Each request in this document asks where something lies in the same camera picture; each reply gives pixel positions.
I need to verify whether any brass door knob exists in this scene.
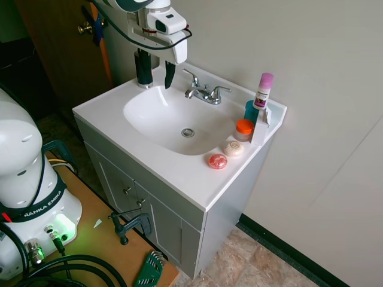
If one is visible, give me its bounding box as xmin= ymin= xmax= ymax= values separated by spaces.
xmin=77 ymin=20 xmax=94 ymax=36

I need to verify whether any chrome faucet lever handle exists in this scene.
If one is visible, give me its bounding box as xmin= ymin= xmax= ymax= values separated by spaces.
xmin=182 ymin=68 xmax=201 ymax=88
xmin=209 ymin=86 xmax=232 ymax=101

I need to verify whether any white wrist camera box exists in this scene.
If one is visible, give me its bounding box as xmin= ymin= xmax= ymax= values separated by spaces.
xmin=147 ymin=8 xmax=188 ymax=35

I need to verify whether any pink capped deodorant bottle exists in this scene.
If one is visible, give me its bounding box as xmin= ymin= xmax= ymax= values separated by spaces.
xmin=252 ymin=72 xmax=275 ymax=111

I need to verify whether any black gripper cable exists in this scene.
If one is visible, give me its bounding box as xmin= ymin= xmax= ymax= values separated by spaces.
xmin=89 ymin=0 xmax=193 ymax=50

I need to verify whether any teal plastic cup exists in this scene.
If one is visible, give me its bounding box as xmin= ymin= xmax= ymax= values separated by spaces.
xmin=244 ymin=100 xmax=265 ymax=123

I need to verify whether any silver cable connector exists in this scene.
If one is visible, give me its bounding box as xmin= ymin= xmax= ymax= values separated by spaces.
xmin=23 ymin=237 xmax=45 ymax=267

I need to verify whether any black metal C-clamp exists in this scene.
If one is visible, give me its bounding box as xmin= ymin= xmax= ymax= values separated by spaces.
xmin=108 ymin=209 xmax=154 ymax=246

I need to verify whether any red round soap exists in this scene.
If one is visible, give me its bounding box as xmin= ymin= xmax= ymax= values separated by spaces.
xmin=206 ymin=152 xmax=229 ymax=170

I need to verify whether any white sink countertop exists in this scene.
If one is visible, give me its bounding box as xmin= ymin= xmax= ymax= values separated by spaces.
xmin=72 ymin=62 xmax=288 ymax=213

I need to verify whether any dark green clamp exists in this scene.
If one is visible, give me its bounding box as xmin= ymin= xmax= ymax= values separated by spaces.
xmin=42 ymin=139 xmax=78 ymax=175

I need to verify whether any cream round soap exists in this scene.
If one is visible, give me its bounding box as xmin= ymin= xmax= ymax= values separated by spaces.
xmin=223 ymin=140 xmax=245 ymax=157

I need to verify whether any blue hanging strap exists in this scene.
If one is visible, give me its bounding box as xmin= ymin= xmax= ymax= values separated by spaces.
xmin=81 ymin=5 xmax=106 ymax=47

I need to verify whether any orange lidded jar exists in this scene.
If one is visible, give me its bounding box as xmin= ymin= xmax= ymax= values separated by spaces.
xmin=233 ymin=118 xmax=256 ymax=143

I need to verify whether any black furniture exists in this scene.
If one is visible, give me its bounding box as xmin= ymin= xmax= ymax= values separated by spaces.
xmin=0 ymin=38 xmax=53 ymax=116

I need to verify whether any black baseboard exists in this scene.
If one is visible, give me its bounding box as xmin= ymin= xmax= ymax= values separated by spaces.
xmin=238 ymin=214 xmax=351 ymax=287

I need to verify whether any grey vanity cabinet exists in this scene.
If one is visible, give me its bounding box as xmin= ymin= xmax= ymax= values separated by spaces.
xmin=74 ymin=115 xmax=270 ymax=279

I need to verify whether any black cable connector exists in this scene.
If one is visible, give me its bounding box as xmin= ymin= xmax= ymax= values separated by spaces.
xmin=44 ymin=225 xmax=67 ymax=257

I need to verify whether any white cardboard box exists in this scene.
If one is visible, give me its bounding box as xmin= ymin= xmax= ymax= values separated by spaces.
xmin=250 ymin=106 xmax=273 ymax=145

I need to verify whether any chrome sink faucet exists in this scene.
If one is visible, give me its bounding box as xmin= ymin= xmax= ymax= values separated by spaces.
xmin=184 ymin=84 xmax=224 ymax=106

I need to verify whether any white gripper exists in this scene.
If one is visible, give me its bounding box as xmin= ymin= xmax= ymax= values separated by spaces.
xmin=127 ymin=20 xmax=189 ymax=90

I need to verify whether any green hex key set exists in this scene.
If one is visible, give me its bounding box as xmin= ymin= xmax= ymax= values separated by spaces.
xmin=132 ymin=251 xmax=165 ymax=287

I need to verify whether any orange strap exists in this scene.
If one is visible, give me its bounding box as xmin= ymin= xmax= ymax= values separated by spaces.
xmin=89 ymin=0 xmax=114 ymax=87

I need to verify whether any brown wooden door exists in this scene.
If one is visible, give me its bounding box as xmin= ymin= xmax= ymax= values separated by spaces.
xmin=17 ymin=0 xmax=114 ymax=116

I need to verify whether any thick black cable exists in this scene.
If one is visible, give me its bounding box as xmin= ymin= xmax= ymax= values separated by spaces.
xmin=0 ymin=222 xmax=121 ymax=287

